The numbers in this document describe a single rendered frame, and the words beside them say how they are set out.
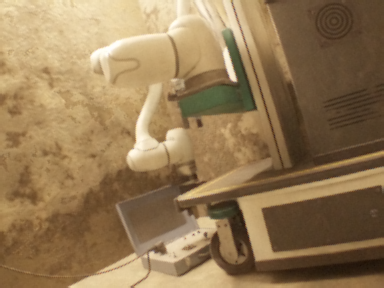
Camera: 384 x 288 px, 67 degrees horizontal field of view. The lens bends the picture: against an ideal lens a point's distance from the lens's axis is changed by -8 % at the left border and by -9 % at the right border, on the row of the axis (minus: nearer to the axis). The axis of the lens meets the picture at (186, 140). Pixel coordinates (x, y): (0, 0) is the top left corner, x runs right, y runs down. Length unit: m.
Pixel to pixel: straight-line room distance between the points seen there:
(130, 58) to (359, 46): 0.65
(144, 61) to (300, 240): 0.69
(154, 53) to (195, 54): 0.13
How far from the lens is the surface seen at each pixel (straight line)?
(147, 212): 1.60
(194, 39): 1.03
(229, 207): 1.06
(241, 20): 1.14
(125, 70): 0.97
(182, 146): 1.37
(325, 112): 0.94
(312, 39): 0.96
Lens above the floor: 0.46
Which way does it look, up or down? 2 degrees up
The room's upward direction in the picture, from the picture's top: 16 degrees counter-clockwise
